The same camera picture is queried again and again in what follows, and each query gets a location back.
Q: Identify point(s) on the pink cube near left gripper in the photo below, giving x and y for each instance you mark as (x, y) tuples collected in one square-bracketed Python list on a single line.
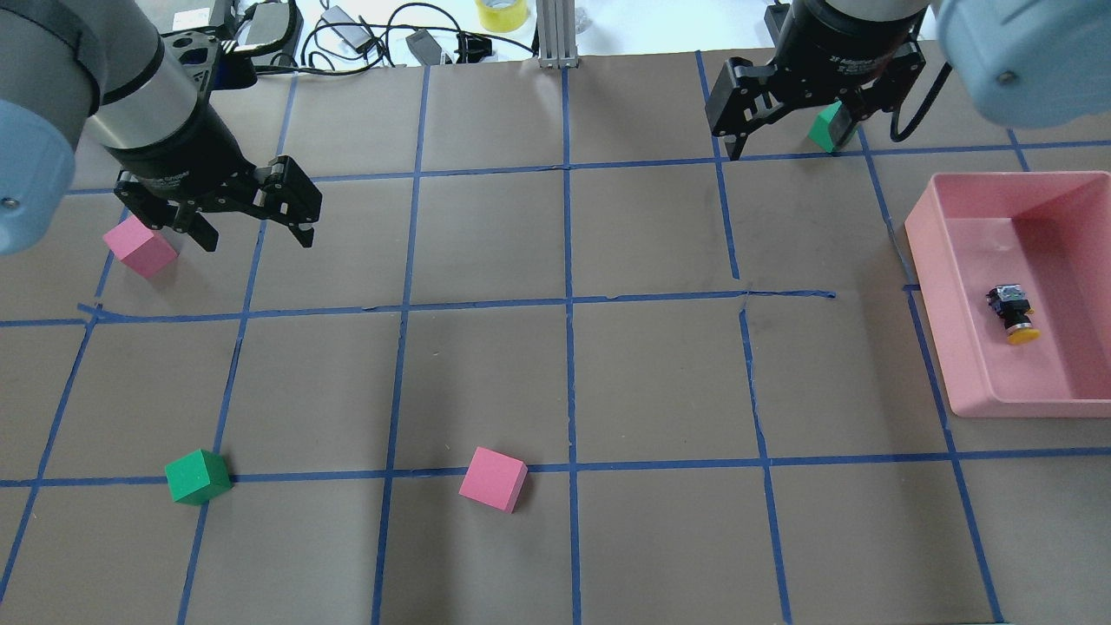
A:
[(143, 250)]

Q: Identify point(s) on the aluminium profile post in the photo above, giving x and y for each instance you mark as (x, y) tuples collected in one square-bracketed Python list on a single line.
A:
[(556, 31)]

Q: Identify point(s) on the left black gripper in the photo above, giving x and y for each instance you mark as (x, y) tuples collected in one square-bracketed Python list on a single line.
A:
[(176, 148)]

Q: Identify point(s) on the green cube front left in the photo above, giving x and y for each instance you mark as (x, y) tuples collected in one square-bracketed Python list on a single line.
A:
[(197, 477)]

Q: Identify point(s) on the pink plastic bin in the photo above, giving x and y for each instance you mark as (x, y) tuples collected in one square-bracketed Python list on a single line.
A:
[(1014, 269)]

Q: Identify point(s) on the yellow tape roll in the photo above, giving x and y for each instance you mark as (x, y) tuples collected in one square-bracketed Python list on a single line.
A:
[(500, 16)]

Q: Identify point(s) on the green cube far right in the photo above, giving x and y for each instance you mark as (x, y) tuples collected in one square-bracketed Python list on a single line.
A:
[(820, 130)]

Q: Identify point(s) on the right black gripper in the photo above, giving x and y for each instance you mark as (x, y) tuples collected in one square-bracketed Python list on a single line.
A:
[(831, 41)]

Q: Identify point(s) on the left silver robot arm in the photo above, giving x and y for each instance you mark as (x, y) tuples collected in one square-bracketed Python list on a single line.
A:
[(101, 68)]

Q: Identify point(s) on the yellow push button switch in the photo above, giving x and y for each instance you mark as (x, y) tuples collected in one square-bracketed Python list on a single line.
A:
[(1012, 306)]

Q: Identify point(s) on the pink cube centre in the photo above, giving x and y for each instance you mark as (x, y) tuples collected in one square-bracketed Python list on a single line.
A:
[(494, 479)]

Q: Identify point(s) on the black power adapter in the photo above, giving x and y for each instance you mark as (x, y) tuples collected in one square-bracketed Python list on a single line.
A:
[(425, 48)]

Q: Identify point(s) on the green cube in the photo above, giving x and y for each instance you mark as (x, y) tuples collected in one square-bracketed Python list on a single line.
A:
[(197, 477), (820, 130)]

